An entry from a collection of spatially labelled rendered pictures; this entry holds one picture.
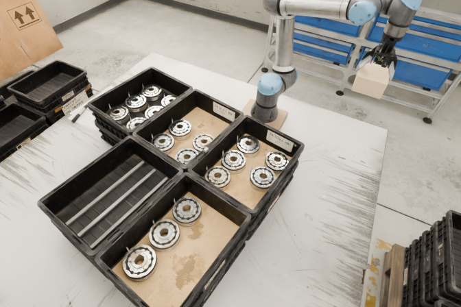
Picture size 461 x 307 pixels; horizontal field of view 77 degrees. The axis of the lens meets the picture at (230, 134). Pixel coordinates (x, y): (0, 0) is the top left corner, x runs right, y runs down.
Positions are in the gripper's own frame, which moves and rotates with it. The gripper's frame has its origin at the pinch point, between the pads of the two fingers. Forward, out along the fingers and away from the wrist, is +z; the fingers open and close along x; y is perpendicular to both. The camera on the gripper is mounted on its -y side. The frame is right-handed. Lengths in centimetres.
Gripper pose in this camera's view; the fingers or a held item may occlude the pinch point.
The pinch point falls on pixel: (372, 75)
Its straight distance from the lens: 142.4
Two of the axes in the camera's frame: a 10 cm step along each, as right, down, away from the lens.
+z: -0.5, 6.9, 7.3
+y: -4.5, 6.4, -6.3
